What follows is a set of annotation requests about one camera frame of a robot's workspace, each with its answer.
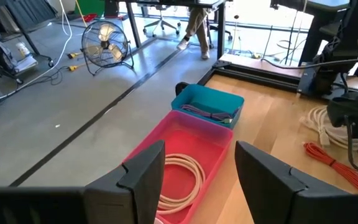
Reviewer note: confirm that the person's shoe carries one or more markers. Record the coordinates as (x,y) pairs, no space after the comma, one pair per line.
(182,44)
(205,55)

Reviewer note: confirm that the yellow power plug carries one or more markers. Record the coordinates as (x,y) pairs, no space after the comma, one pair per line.
(255,56)
(72,55)
(72,68)

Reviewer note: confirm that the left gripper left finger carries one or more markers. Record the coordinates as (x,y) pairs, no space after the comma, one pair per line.
(135,193)

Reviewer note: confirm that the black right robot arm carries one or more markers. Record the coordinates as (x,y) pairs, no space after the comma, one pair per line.
(325,77)

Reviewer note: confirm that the black desk frame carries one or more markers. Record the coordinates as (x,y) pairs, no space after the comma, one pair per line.
(221,31)

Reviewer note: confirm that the black floor fan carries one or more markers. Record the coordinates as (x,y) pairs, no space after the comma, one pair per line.
(104,43)

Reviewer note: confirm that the person's leg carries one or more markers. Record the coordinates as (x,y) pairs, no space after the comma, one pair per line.
(204,37)
(193,25)

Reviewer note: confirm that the pink plastic bin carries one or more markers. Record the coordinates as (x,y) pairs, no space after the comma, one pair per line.
(197,137)

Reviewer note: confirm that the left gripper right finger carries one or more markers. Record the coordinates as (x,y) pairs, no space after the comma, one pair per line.
(269,193)

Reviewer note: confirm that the office chair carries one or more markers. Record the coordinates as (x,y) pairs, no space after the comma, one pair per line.
(162,23)

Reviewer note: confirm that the teal plastic bin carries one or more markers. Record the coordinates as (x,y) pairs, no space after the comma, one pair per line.
(210,96)

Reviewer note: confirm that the red dustpan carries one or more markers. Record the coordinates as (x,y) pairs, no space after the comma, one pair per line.
(90,17)

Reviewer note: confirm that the black metal rack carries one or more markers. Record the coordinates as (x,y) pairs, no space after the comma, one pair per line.
(26,40)

